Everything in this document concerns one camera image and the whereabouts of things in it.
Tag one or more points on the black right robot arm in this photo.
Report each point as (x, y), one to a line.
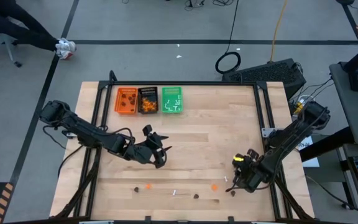
(291, 140)

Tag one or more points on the power strip with plugs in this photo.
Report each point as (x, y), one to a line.
(300, 104)

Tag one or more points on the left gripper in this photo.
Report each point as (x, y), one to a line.
(157, 146)

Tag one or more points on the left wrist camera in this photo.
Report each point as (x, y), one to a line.
(140, 154)

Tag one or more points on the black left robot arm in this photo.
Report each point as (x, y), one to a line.
(82, 133)

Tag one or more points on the green plastic basket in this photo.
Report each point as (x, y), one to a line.
(171, 92)

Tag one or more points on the white shoe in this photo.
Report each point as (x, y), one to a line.
(64, 43)
(66, 54)

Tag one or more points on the black plastic basket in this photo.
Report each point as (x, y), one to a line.
(141, 93)

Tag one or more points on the white paper sheet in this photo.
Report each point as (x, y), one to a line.
(309, 155)

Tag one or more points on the grey desk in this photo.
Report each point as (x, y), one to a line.
(353, 109)

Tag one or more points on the yellow tag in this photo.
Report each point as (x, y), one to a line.
(238, 158)

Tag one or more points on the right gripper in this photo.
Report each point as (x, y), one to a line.
(247, 168)

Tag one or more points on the black computer tower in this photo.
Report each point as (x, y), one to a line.
(266, 73)

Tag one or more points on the black table edge bracket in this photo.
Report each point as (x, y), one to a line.
(148, 218)
(228, 218)

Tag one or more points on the orange plastic basket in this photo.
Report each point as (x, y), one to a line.
(126, 109)

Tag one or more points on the person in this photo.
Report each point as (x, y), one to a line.
(17, 28)

